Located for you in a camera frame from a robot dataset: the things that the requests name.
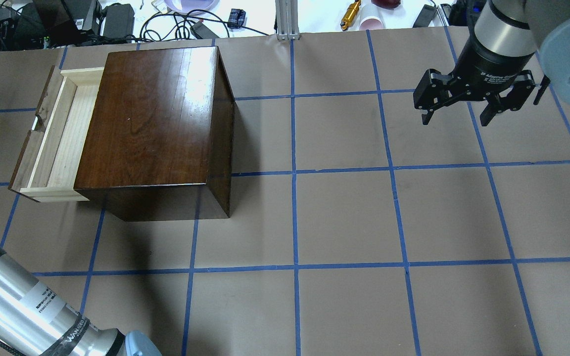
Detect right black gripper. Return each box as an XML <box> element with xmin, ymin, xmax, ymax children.
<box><xmin>413</xmin><ymin>35</ymin><xmax>535</xmax><ymax>127</ymax></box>

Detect wooden drawer with handle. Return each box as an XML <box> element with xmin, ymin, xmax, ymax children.
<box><xmin>8</xmin><ymin>67</ymin><xmax>104</xmax><ymax>203</ymax></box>

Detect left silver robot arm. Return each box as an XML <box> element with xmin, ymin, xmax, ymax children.
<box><xmin>0</xmin><ymin>247</ymin><xmax>160</xmax><ymax>356</ymax></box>

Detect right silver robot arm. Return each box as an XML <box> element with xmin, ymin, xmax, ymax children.
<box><xmin>413</xmin><ymin>0</ymin><xmax>570</xmax><ymax>127</ymax></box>

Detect dark wooden drawer cabinet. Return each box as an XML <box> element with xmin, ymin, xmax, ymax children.
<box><xmin>73</xmin><ymin>46</ymin><xmax>238</xmax><ymax>222</ymax></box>

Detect black power adapter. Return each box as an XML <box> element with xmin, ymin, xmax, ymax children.
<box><xmin>413</xmin><ymin>4</ymin><xmax>437</xmax><ymax>28</ymax></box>

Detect red mango fruit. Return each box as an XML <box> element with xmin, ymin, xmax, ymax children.
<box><xmin>371</xmin><ymin>0</ymin><xmax>402</xmax><ymax>10</ymax></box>

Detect gold cylinder tool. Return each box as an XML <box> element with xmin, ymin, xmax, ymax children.
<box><xmin>339</xmin><ymin>0</ymin><xmax>361</xmax><ymax>31</ymax></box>

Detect small blue black device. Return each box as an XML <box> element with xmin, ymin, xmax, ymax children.
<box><xmin>227</xmin><ymin>8</ymin><xmax>246</xmax><ymax>30</ymax></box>

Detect purple plate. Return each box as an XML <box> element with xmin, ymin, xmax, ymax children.
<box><xmin>164</xmin><ymin>0</ymin><xmax>219</xmax><ymax>14</ymax></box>

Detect black laptop charger brick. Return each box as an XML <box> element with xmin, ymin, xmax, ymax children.
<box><xmin>101</xmin><ymin>3</ymin><xmax>135</xmax><ymax>44</ymax></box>

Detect aluminium frame post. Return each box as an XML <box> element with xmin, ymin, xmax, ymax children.
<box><xmin>275</xmin><ymin>0</ymin><xmax>300</xmax><ymax>42</ymax></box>

